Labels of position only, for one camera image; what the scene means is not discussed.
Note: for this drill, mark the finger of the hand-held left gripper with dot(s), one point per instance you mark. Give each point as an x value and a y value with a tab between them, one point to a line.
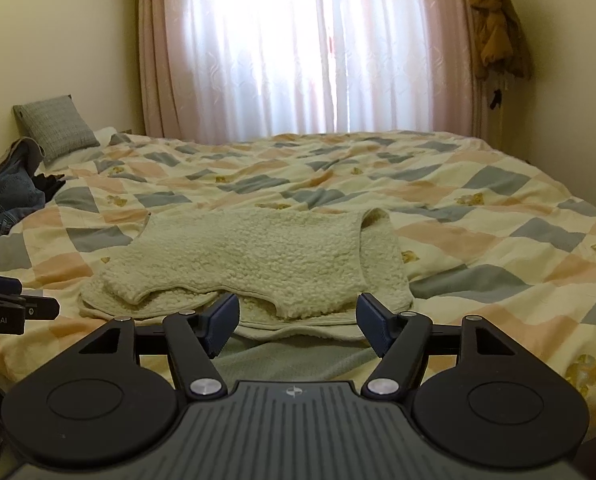
43	308

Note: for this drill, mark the checkered quilt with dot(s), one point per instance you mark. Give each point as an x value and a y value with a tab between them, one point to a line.
478	220

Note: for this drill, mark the pale green cloth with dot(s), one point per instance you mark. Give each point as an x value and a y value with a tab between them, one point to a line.
288	360

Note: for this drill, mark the black garment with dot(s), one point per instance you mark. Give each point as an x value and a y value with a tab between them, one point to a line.
48	185

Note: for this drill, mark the pink drape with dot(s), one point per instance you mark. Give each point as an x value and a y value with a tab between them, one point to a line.
160	50
455	45

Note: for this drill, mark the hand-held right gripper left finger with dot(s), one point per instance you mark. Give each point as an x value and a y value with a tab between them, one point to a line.
223	322

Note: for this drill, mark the blue jeans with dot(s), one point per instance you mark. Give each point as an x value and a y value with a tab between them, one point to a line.
8	200

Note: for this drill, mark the grey square pillow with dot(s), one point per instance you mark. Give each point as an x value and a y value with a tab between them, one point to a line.
58	127

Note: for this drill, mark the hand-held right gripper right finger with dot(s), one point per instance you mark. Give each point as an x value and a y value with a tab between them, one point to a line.
373	322

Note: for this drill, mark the brown hanging jacket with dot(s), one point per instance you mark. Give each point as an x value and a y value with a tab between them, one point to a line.
500	30

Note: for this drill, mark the sheer white curtain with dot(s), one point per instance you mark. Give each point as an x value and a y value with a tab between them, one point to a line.
303	50

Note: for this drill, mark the cream fleece jacket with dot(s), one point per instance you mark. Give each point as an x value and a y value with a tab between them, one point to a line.
258	260

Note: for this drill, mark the white pillow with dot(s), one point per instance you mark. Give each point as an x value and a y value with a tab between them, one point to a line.
105	133

